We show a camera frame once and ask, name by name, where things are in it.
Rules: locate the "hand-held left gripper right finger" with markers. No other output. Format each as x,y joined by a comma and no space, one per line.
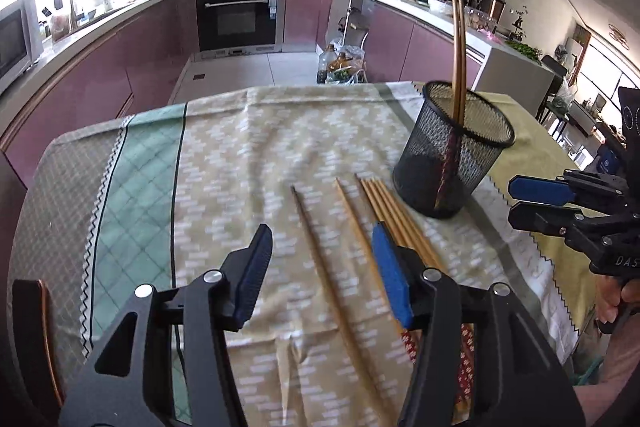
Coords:
392,277

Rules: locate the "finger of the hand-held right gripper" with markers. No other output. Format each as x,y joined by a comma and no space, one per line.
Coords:
537,219
540,189

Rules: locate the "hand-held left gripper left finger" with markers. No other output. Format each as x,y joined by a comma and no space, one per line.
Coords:
252,277

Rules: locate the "black mesh utensil holder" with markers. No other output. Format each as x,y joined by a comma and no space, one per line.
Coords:
430,147

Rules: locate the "person's right forearm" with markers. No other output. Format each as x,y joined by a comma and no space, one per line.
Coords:
617,382

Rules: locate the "person's right hand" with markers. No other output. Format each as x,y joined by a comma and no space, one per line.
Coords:
607,302

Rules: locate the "yellow-green tablecloth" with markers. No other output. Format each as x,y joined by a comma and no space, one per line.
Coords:
540,147

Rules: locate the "white cabinet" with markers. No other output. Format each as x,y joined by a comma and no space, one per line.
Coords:
515,77

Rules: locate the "beige patterned tablecloth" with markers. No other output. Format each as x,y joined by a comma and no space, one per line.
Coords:
240,157

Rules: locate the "bottles and bags on floor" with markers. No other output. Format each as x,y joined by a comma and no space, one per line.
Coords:
340,67

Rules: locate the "grey kitchen chair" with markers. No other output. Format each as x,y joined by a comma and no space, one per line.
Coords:
355,32

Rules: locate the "purple kitchen cabinets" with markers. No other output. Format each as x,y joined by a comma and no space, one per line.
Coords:
100,72

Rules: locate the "black built-in oven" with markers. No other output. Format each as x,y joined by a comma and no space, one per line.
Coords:
235,17

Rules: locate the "white microwave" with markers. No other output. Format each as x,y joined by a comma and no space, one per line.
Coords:
15,39

